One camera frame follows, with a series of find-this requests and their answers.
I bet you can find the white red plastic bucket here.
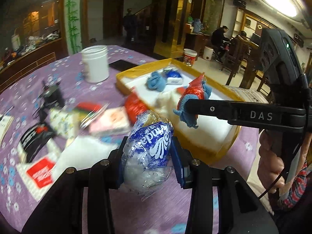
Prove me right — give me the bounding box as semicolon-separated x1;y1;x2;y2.
183;49;198;66

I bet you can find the yellow cardboard box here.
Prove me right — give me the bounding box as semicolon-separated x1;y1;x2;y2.
115;58;242;166

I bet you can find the white plastic jar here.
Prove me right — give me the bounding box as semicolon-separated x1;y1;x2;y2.
81;45;109;83

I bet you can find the red plastic packet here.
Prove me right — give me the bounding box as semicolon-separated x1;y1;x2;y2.
125;92;148;125

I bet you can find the blue printed tissue packet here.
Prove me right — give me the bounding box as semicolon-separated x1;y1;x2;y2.
121;119;175;197

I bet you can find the blue thermos jug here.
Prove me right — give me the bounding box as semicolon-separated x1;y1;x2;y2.
192;18;203;33

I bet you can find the gold foil packet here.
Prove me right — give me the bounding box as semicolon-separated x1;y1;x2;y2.
137;110;168;125

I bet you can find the round ceiling lamp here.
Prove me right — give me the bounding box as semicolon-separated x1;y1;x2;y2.
262;0;298;17

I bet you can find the wooden counter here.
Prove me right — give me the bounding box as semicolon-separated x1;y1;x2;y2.
0;36;69;88

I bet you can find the black crab-print pouch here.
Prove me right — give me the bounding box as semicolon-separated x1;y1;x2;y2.
20;123;58;164

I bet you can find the brown wooden door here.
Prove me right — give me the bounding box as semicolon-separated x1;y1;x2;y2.
103;0;125;39

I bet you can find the wooden chair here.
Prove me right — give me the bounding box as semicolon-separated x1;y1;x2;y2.
225;46;276;103

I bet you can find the dark blue hanging jacket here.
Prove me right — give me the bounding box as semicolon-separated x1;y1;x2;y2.
123;8;137;47

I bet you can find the stained white towel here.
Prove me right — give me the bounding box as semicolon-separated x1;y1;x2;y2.
50;134;122;183

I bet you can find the bamboo-painted pillar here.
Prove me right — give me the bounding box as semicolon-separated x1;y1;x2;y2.
65;0;82;54

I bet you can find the wooden side cabinet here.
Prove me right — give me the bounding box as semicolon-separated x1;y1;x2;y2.
184;23;211;54

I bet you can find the black phone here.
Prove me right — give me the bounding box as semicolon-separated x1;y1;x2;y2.
108;59;142;72

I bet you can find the pink tissue pack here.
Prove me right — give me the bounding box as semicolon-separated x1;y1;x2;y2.
88;107;132;137

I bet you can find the red plastic bag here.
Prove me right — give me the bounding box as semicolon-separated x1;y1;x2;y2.
179;73;207;108

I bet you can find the person's right hand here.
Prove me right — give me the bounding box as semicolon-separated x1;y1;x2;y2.
258;129;286;195

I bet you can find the paper notebook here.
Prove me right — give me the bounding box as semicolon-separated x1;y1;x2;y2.
0;113;15;144

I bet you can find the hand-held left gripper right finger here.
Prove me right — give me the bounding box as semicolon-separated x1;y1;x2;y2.
171;136;279;234

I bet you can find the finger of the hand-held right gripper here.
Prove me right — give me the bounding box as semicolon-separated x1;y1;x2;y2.
184;99;231;121

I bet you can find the person's right forearm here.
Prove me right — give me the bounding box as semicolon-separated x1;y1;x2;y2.
277;160;312;211

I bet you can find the white tissue pack red label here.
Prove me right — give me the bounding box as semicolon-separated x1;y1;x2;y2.
16;139;62;200

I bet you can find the light blue cloth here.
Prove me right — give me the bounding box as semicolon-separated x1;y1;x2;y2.
146;71;168;92
173;77;213;129

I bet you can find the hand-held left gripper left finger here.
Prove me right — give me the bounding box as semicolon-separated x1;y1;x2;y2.
22;136;129;234

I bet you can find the white green tissue pack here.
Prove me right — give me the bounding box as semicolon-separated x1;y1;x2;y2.
49;107;82;138

